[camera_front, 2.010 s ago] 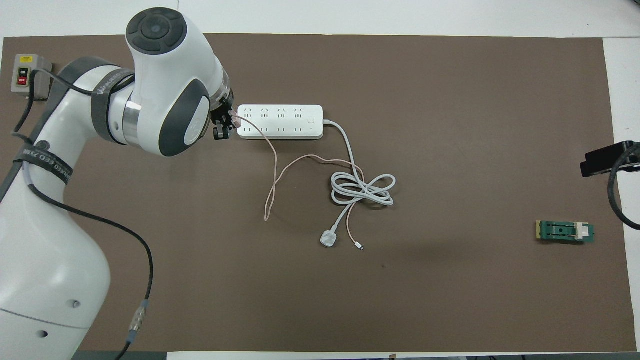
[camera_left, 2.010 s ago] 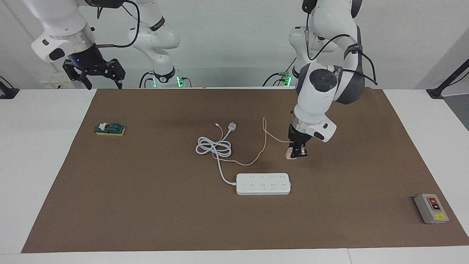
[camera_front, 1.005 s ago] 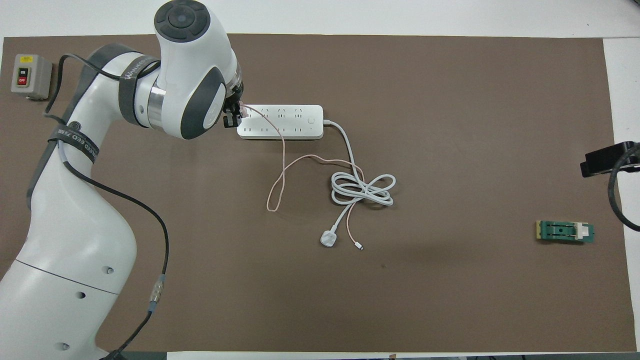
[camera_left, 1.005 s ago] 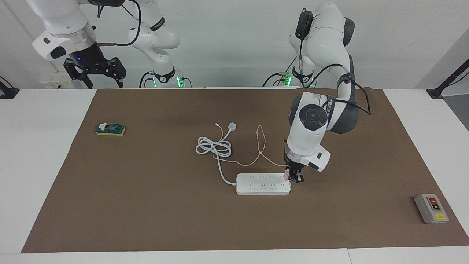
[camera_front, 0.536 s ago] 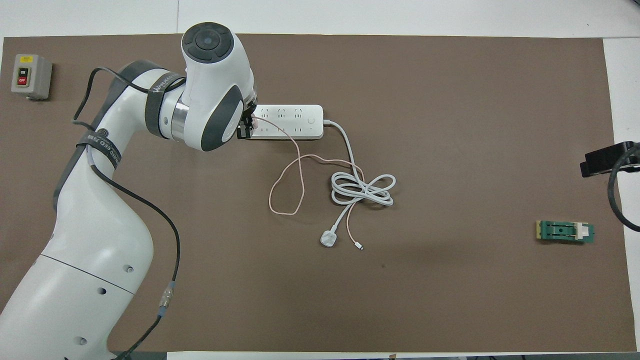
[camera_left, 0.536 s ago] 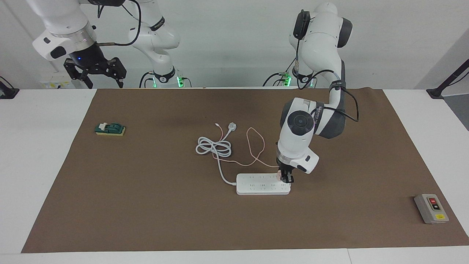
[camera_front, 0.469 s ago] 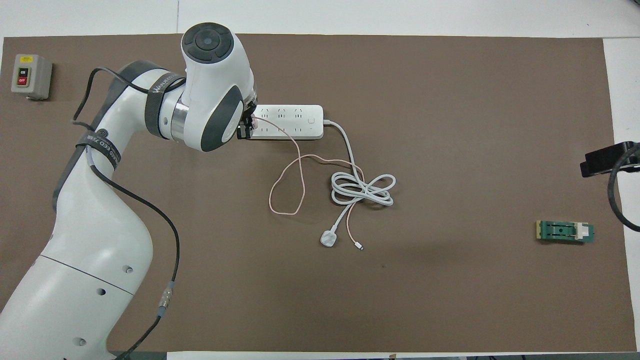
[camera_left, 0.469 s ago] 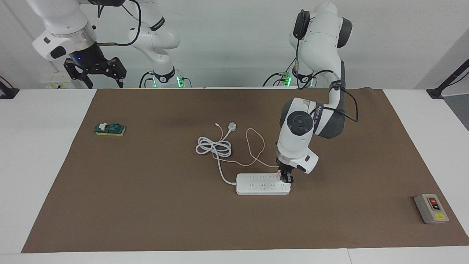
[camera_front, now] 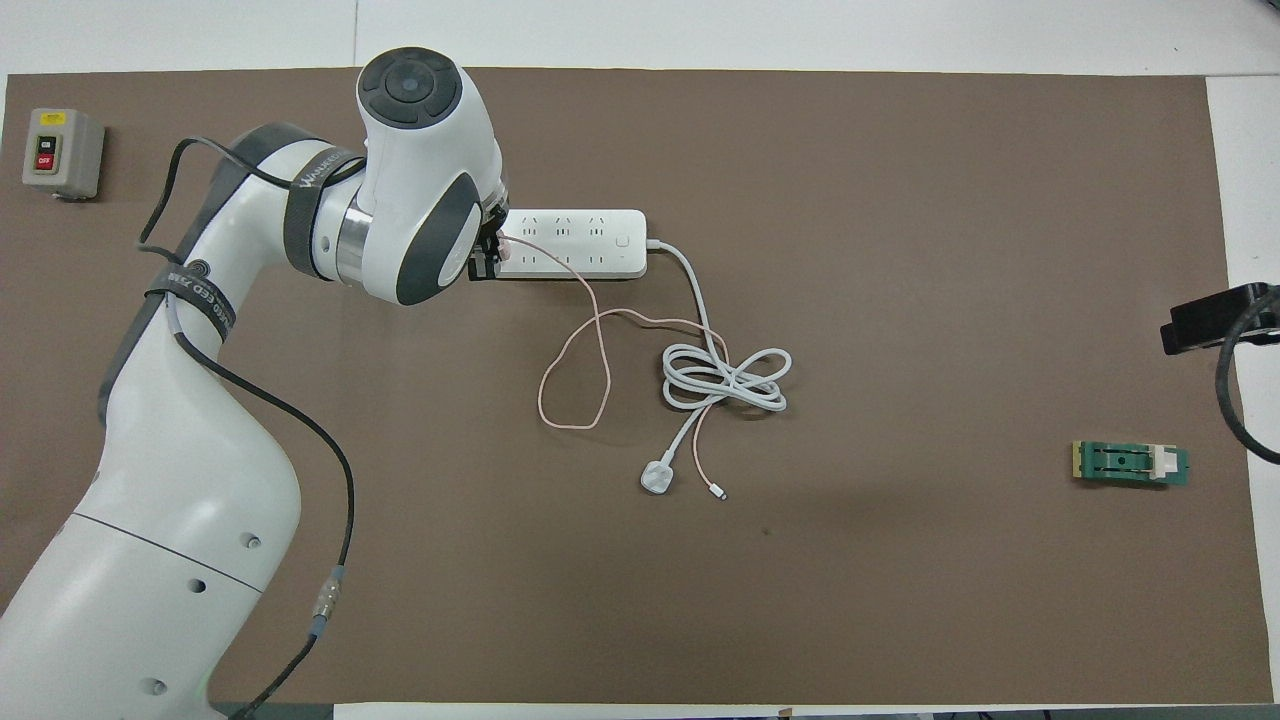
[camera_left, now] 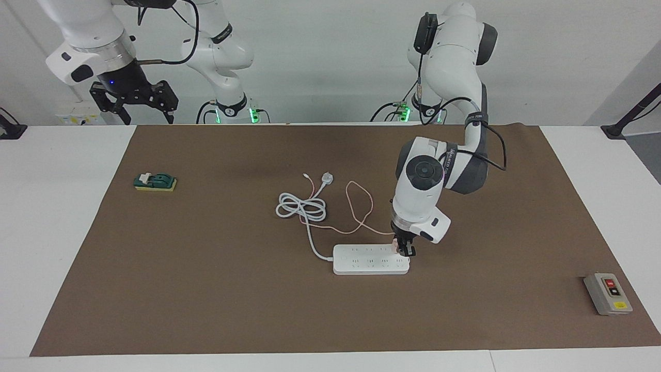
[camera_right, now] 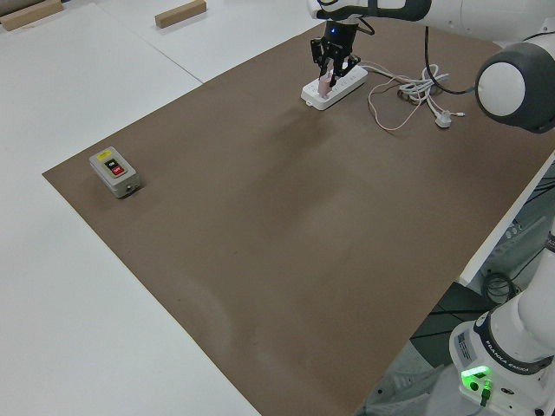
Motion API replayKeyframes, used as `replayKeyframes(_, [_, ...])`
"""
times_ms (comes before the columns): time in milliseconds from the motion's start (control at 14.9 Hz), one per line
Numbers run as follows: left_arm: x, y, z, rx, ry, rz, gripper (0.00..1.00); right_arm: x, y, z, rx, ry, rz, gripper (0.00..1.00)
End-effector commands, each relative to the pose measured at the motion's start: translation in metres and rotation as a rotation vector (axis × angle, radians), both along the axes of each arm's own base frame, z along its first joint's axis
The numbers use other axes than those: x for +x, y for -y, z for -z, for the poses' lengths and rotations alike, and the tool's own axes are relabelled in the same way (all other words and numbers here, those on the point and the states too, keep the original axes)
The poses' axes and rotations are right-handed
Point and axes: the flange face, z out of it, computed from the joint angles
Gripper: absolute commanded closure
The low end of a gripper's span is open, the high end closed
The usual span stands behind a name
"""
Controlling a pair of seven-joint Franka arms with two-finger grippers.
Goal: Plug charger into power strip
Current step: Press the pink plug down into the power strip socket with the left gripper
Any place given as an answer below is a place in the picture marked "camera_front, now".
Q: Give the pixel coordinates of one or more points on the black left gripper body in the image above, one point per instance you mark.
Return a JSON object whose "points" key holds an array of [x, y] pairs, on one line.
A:
{"points": [[495, 222]]}

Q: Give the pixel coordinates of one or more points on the pink charger adapter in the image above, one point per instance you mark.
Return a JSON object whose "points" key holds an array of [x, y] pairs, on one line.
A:
{"points": [[505, 250]]}

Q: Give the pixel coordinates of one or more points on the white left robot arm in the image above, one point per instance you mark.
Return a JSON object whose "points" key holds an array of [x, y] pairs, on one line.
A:
{"points": [[200, 450]]}

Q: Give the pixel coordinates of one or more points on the white power strip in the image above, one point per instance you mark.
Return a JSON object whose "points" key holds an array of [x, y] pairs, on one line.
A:
{"points": [[580, 245]]}

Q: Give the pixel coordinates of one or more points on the brown table mat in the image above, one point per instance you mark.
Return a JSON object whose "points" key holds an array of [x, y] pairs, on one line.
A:
{"points": [[800, 600]]}

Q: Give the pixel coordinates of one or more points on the green knife switch block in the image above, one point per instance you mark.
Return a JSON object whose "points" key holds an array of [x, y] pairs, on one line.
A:
{"points": [[1100, 463]]}

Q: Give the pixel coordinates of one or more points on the grey on-off switch box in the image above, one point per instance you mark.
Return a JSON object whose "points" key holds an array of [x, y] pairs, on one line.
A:
{"points": [[75, 150]]}

